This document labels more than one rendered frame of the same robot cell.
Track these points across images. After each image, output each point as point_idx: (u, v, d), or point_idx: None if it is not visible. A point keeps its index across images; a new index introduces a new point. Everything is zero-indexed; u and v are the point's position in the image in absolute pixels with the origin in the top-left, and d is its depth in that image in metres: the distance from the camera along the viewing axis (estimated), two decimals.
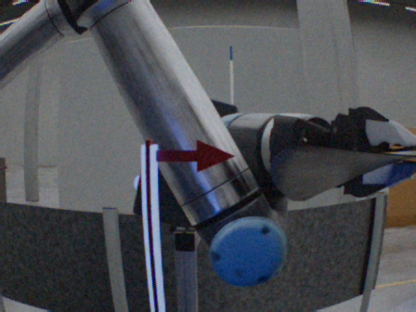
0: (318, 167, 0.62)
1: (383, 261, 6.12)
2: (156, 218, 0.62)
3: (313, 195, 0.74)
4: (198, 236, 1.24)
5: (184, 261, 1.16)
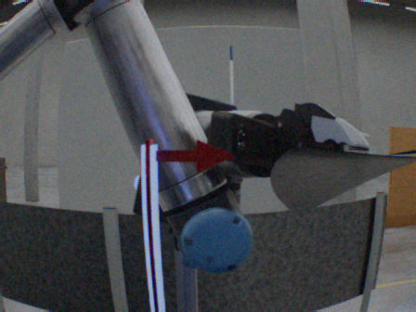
0: (318, 175, 0.62)
1: (383, 261, 6.12)
2: (156, 218, 0.62)
3: (314, 205, 0.74)
4: None
5: None
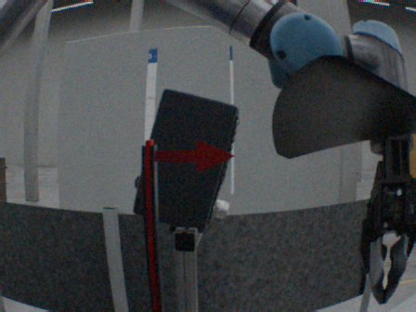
0: None
1: (383, 261, 6.12)
2: (156, 218, 0.62)
3: None
4: (198, 236, 1.24)
5: (184, 261, 1.16)
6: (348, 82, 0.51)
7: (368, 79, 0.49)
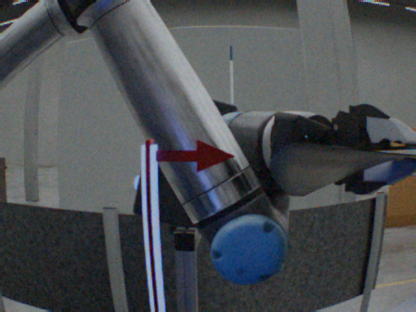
0: None
1: (383, 261, 6.12)
2: (156, 218, 0.62)
3: None
4: (198, 236, 1.24)
5: (184, 261, 1.16)
6: (325, 155, 0.56)
7: (341, 152, 0.54)
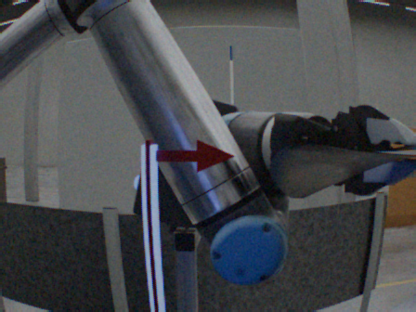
0: None
1: (383, 261, 6.12)
2: (156, 218, 0.62)
3: None
4: (198, 236, 1.24)
5: (184, 261, 1.16)
6: (325, 156, 0.56)
7: (341, 153, 0.54)
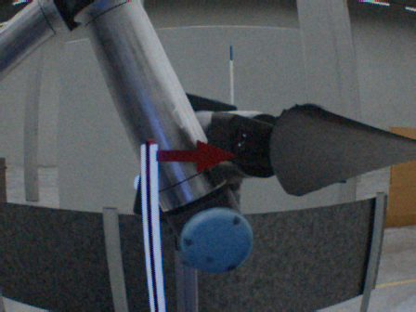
0: None
1: (383, 261, 6.12)
2: (156, 218, 0.62)
3: None
4: None
5: None
6: (326, 128, 0.56)
7: (342, 123, 0.54)
